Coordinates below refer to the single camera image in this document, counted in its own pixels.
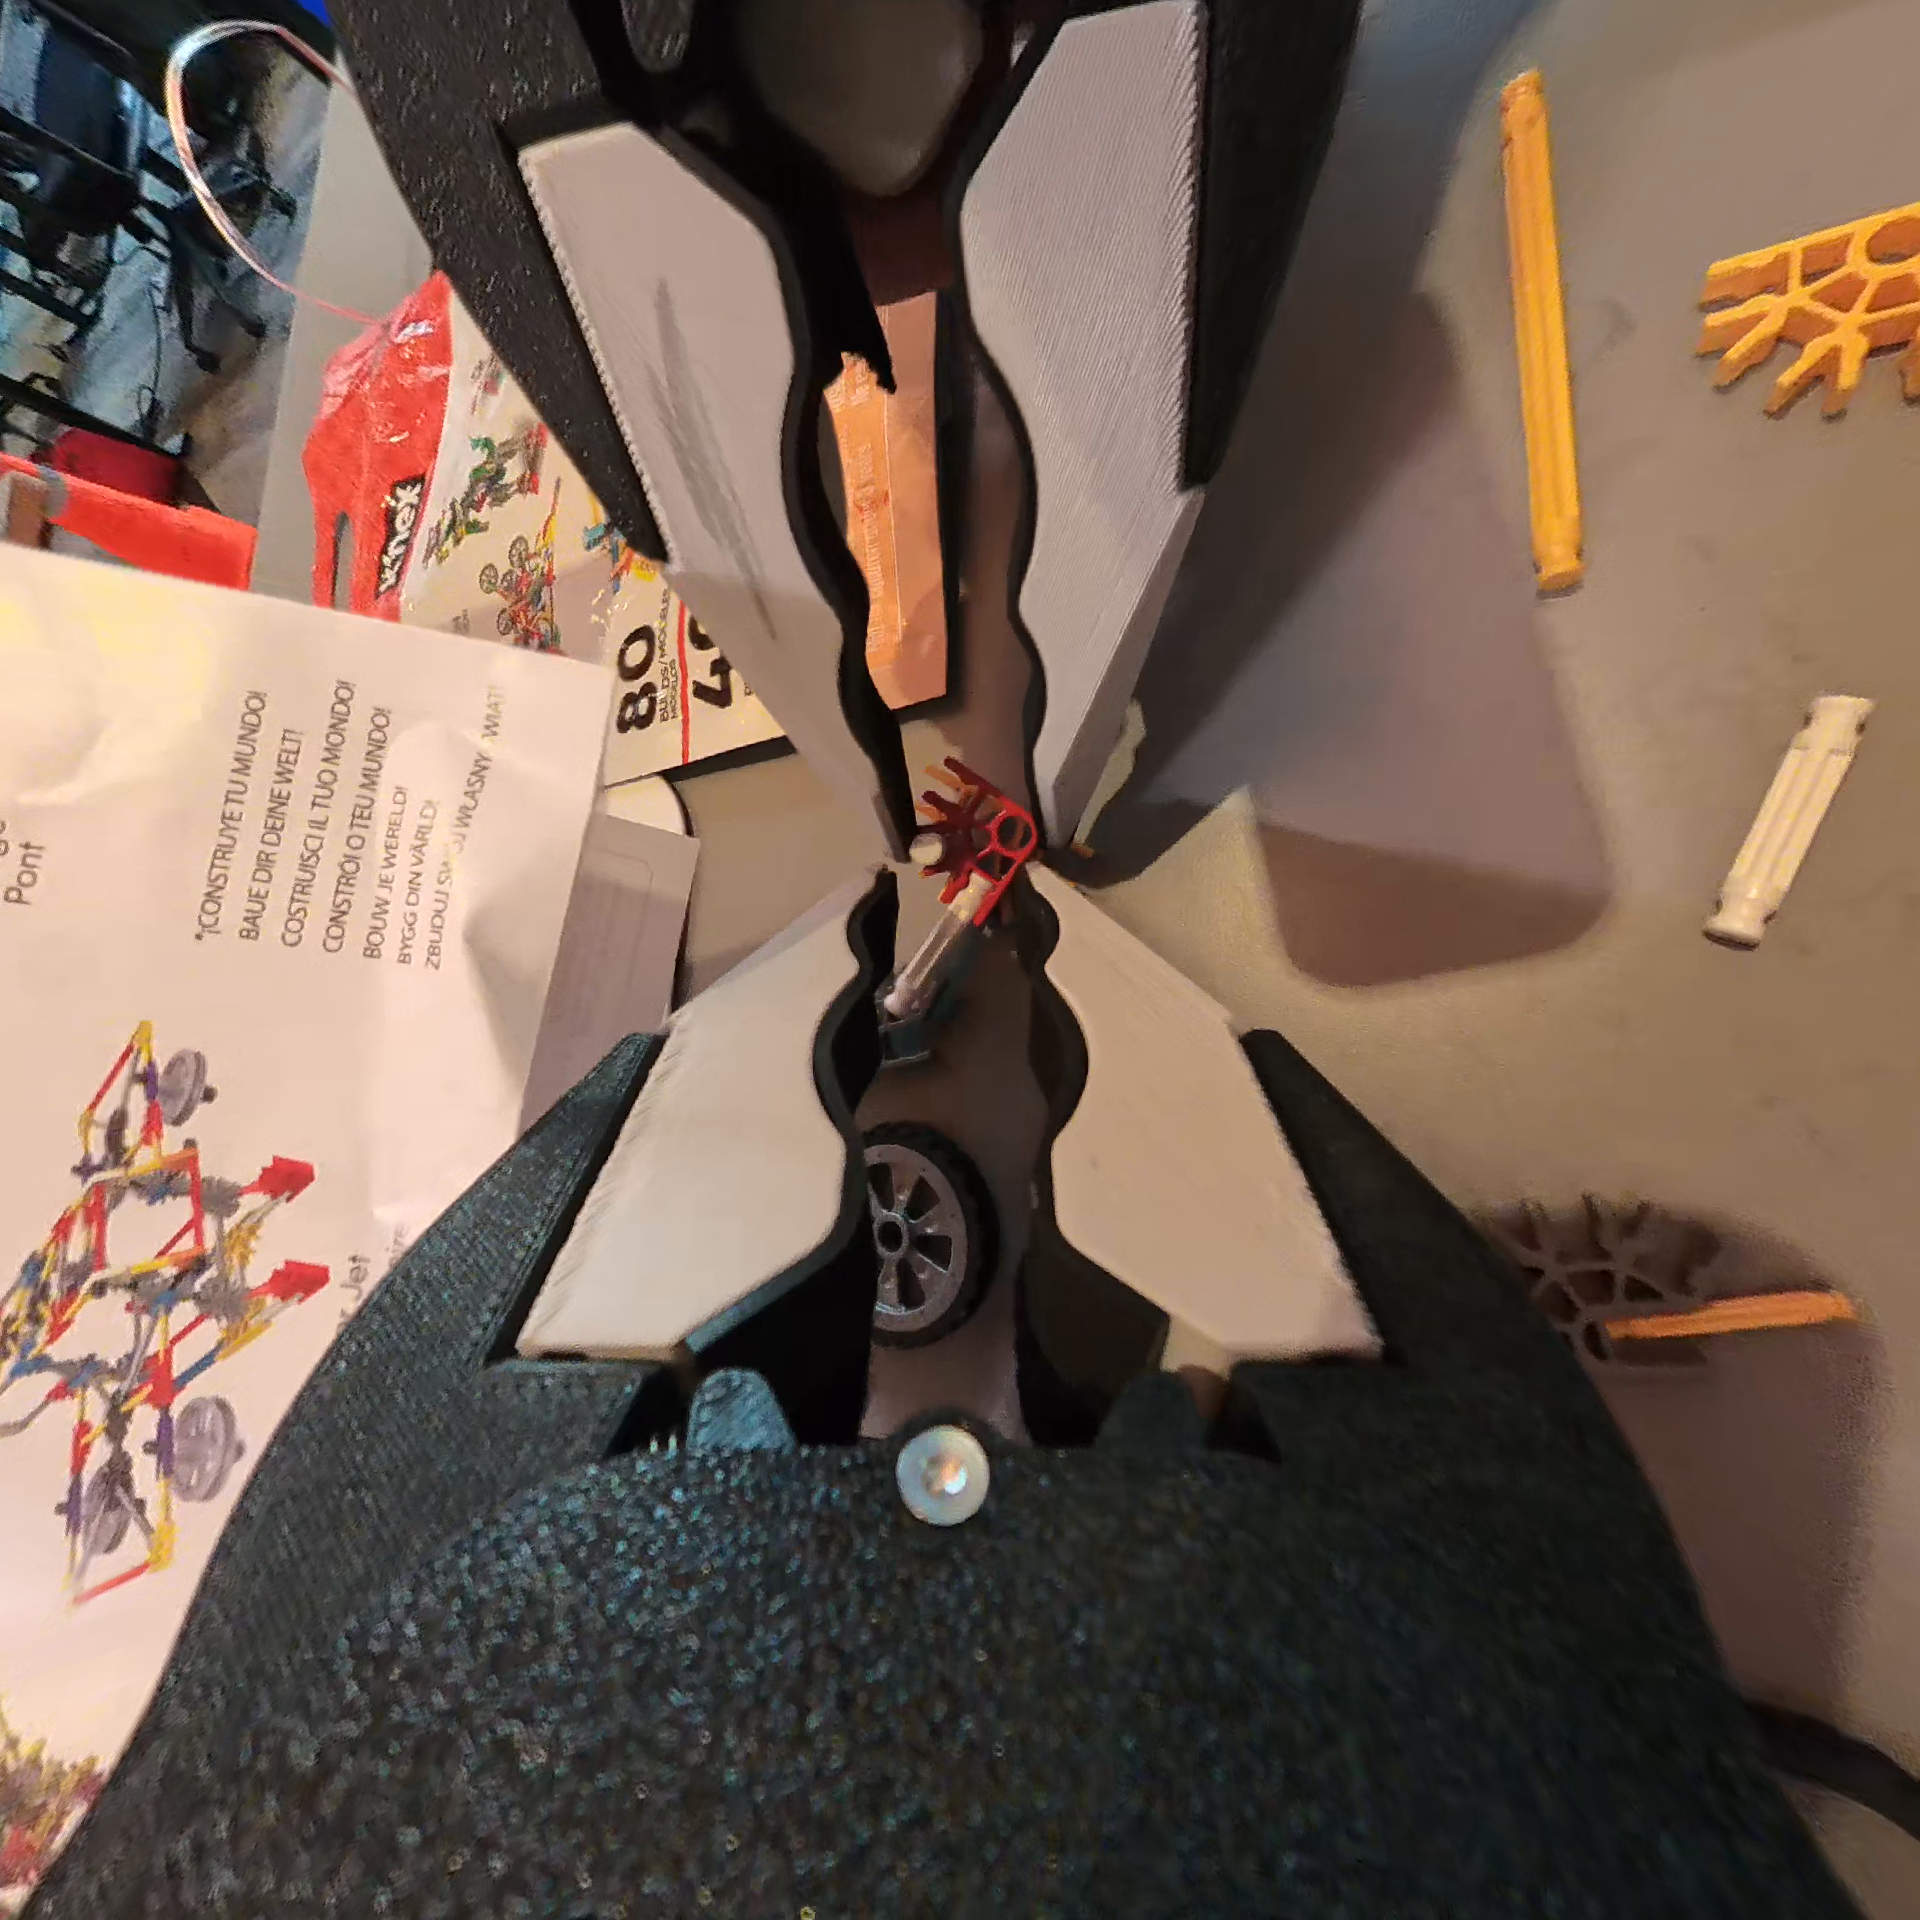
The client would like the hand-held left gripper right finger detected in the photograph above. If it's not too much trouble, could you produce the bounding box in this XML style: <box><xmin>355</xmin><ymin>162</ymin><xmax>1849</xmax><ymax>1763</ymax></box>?
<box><xmin>1025</xmin><ymin>865</ymin><xmax>1383</xmax><ymax>1369</ymax></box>

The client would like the black rubber tyre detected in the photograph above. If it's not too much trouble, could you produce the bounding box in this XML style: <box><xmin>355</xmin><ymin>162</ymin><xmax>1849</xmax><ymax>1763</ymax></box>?
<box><xmin>1755</xmin><ymin>1702</ymin><xmax>1920</xmax><ymax>1806</ymax></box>

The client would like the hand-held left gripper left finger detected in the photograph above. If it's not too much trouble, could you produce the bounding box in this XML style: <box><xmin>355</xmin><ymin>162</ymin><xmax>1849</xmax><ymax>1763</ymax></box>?
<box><xmin>516</xmin><ymin>871</ymin><xmax>904</xmax><ymax>1363</ymax></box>

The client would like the yellow half-round connector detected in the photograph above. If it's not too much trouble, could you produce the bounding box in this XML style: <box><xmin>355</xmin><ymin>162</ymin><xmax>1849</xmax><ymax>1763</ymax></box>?
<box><xmin>1696</xmin><ymin>200</ymin><xmax>1920</xmax><ymax>422</ymax></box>

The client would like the red corner connector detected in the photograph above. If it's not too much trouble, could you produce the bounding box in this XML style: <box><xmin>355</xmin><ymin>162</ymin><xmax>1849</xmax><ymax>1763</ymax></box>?
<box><xmin>906</xmin><ymin>755</ymin><xmax>1040</xmax><ymax>925</ymax></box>

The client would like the colourful construction toy bag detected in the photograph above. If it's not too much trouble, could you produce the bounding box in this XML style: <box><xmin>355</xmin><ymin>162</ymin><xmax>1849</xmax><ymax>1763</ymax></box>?
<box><xmin>299</xmin><ymin>270</ymin><xmax>962</xmax><ymax>784</ymax></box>

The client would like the instruction sheet with model pictures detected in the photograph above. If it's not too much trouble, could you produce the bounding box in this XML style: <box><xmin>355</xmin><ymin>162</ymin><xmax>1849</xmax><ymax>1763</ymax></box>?
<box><xmin>0</xmin><ymin>543</ymin><xmax>620</xmax><ymax>1786</ymax></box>

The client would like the clear plastic loop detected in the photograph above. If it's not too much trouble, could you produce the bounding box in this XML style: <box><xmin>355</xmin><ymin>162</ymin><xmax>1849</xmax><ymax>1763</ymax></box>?
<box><xmin>163</xmin><ymin>18</ymin><xmax>401</xmax><ymax>327</ymax></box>

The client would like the short yellow toy rod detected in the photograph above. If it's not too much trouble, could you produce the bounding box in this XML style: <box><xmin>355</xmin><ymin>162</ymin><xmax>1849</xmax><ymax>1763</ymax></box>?
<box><xmin>1599</xmin><ymin>1289</ymin><xmax>1864</xmax><ymax>1344</ymax></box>

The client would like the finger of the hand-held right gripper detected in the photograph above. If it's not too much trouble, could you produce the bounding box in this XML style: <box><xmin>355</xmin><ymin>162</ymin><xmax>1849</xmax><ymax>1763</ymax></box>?
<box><xmin>959</xmin><ymin>0</ymin><xmax>1212</xmax><ymax>840</ymax></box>
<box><xmin>516</xmin><ymin>122</ymin><xmax>921</xmax><ymax>858</ymax></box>

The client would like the grey toy wheel with tyre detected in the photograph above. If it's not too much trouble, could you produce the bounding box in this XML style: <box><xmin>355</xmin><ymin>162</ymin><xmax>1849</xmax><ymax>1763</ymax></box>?
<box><xmin>863</xmin><ymin>1122</ymin><xmax>1002</xmax><ymax>1349</ymax></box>

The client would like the orange traffic cone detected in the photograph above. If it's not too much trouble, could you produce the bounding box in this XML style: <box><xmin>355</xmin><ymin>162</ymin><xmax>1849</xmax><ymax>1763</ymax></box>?
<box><xmin>0</xmin><ymin>449</ymin><xmax>260</xmax><ymax>591</ymax></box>

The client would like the grey connector with yellow rod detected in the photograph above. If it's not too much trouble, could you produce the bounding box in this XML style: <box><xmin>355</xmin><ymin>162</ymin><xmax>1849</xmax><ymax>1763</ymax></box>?
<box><xmin>1476</xmin><ymin>1191</ymin><xmax>1729</xmax><ymax>1369</ymax></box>

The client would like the long yellow toy rod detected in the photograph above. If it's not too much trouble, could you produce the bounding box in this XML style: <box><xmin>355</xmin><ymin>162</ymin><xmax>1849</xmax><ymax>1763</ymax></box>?
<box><xmin>1500</xmin><ymin>65</ymin><xmax>1587</xmax><ymax>591</ymax></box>

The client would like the short white toy rod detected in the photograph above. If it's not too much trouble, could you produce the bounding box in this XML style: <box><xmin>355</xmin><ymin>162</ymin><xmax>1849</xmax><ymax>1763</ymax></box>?
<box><xmin>1705</xmin><ymin>693</ymin><xmax>1879</xmax><ymax>951</ymax></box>

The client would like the black office chair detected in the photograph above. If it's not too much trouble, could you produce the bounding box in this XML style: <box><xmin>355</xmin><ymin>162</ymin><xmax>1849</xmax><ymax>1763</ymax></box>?
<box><xmin>0</xmin><ymin>0</ymin><xmax>303</xmax><ymax>440</ymax></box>

